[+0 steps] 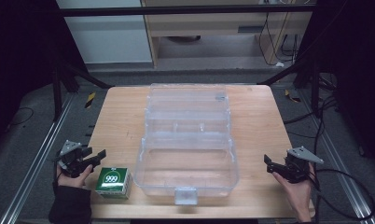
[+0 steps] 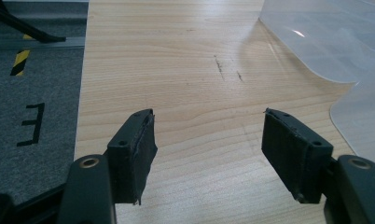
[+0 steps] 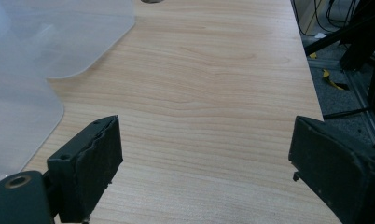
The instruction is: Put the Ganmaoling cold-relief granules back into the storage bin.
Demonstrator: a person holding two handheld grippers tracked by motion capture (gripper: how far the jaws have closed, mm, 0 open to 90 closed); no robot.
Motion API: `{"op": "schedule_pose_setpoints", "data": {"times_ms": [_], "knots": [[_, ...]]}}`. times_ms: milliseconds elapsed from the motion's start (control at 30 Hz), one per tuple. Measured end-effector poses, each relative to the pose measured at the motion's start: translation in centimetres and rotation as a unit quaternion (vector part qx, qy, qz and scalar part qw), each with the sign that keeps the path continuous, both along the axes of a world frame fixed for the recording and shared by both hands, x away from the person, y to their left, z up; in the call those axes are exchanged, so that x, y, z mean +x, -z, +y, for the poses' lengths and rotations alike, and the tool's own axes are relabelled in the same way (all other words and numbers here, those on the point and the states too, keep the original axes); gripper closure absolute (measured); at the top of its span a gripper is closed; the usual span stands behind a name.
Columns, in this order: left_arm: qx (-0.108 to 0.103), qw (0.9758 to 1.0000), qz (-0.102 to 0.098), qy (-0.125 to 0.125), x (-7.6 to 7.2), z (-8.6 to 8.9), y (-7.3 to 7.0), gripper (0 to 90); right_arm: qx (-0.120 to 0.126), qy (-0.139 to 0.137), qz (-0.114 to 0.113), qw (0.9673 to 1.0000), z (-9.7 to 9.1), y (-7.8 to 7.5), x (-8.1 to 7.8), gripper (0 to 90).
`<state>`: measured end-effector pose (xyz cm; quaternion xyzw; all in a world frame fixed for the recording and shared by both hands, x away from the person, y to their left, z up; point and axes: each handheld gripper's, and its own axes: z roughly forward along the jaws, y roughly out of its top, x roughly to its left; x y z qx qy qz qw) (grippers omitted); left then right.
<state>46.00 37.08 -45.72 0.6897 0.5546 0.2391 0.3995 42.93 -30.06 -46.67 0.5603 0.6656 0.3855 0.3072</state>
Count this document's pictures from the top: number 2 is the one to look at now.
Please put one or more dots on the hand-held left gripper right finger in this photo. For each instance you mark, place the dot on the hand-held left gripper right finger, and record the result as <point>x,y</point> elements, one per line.
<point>293,155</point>

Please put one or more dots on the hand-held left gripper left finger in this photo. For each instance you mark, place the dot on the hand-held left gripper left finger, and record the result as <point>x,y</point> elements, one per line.
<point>129,161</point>

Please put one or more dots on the clear plastic sheet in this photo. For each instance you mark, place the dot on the clear plastic sheet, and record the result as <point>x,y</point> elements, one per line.
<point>364,121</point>
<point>328,37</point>

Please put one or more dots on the black tape floor mark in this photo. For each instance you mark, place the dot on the black tape floor mark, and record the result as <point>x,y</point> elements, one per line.
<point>33,124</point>

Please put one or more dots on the yellow black hazard tape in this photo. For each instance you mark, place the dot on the yellow black hazard tape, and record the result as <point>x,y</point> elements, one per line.
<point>20,61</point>

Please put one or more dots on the black stand leg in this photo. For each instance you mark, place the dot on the black stand leg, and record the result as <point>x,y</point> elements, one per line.
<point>19,25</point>

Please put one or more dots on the grey metal floor rail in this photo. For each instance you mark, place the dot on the grey metal floor rail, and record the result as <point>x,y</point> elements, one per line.
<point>36,43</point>

